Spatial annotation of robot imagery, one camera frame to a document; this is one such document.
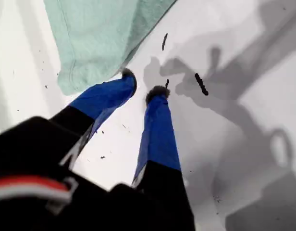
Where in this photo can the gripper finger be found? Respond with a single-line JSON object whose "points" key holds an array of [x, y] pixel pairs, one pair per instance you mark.
{"points": [[160, 139], [107, 98]]}

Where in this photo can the dark lint strand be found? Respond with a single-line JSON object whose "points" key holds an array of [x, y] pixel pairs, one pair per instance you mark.
{"points": [[164, 42], [201, 84]]}

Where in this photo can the pale green T-shirt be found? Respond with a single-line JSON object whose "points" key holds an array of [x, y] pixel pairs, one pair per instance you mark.
{"points": [[97, 36]]}

